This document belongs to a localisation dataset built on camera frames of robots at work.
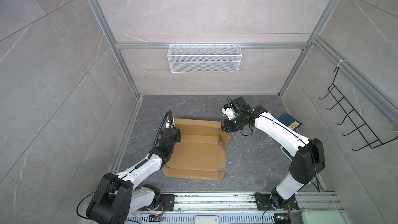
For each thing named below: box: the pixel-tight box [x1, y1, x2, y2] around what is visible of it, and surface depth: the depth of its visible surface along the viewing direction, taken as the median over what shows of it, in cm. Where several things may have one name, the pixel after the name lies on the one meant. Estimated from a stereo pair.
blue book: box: [276, 112, 304, 132], surface depth 105 cm
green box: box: [301, 209, 348, 224], surface depth 70 cm
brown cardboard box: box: [161, 118, 231, 181], surface depth 85 cm
